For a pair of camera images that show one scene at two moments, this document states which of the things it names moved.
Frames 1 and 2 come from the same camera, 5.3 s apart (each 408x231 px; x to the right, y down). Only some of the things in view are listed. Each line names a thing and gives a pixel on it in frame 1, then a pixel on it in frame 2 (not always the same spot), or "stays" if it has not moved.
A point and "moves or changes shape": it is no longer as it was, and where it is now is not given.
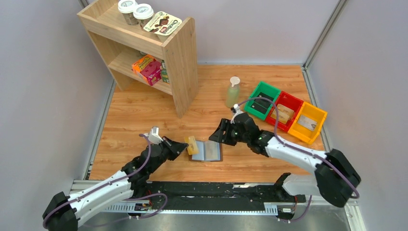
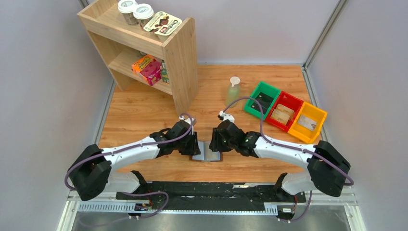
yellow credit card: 193,148 moves or changes shape
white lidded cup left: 127,7 stays
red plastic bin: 288,107 stays
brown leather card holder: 209,151 stays
